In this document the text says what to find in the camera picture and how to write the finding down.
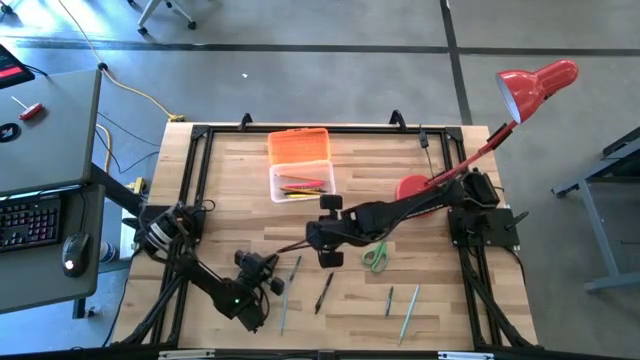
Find grey desk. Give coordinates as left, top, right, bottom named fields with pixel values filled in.
left=0, top=68, right=107, bottom=316

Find light green pencil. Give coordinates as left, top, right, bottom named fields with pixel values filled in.
left=396, top=284, right=422, bottom=346

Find light blue pencil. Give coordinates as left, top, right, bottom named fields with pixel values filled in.
left=279, top=280, right=293, bottom=337

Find yellow extension cable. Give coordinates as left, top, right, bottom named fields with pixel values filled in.
left=57, top=0, right=186, bottom=124

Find grey metal table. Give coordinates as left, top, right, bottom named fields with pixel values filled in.
left=549, top=124, right=640, bottom=294

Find black pen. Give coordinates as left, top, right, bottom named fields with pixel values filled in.
left=314, top=270, right=336, bottom=316

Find green-handled scissors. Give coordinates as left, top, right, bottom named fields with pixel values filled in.
left=360, top=240, right=391, bottom=274

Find clear box with orange lid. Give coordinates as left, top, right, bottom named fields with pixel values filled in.
left=266, top=126, right=338, bottom=205

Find red desk lamp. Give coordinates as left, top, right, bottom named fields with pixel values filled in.
left=394, top=58, right=580, bottom=217

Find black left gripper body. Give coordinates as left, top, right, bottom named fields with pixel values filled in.
left=233, top=249, right=287, bottom=297

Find red-handled tool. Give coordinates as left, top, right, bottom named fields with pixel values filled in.
left=9, top=94, right=46, bottom=123

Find white cup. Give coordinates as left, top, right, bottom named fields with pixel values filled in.
left=98, top=241, right=121, bottom=265

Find office chair base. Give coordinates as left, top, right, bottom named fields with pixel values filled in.
left=127, top=0, right=198, bottom=39

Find dark laptop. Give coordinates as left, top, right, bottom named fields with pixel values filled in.
left=0, top=43, right=36, bottom=91

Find black keyboard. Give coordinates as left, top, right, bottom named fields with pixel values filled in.
left=0, top=193, right=64, bottom=254

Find white metal bracket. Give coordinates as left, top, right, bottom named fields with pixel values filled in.
left=158, top=349, right=216, bottom=360
left=438, top=351, right=496, bottom=360

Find round black sticker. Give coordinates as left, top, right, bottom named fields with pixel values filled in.
left=0, top=122, right=23, bottom=145

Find black computer mouse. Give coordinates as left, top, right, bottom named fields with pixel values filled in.
left=60, top=231, right=92, bottom=279

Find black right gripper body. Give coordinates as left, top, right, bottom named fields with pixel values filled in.
left=304, top=193, right=365, bottom=270

